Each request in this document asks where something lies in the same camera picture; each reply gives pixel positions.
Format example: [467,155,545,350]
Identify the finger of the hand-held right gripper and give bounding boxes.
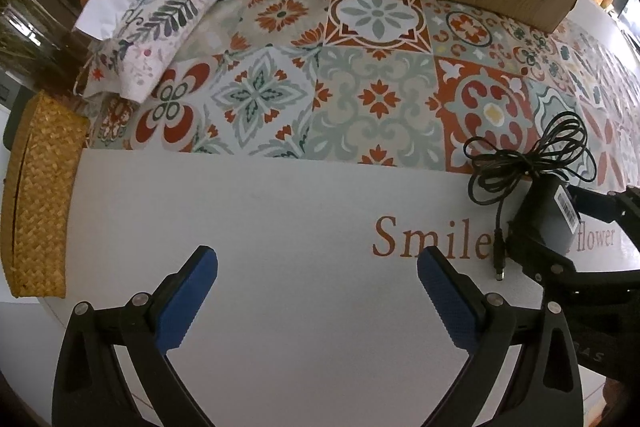
[520,244,640,303]
[570,186,640,228]

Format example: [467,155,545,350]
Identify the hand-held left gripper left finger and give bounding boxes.
[52,246,219,427]

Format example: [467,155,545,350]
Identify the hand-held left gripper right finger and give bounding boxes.
[416,246,583,427]

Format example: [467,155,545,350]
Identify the black power adapter with cable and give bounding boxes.
[462,111,598,283]

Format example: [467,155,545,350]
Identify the yellow woven box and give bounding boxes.
[0,91,91,299]

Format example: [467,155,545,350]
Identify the patterned floral tablecloth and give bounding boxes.
[0,0,640,427]

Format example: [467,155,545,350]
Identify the mushroom print pillow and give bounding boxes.
[75,0,249,102]

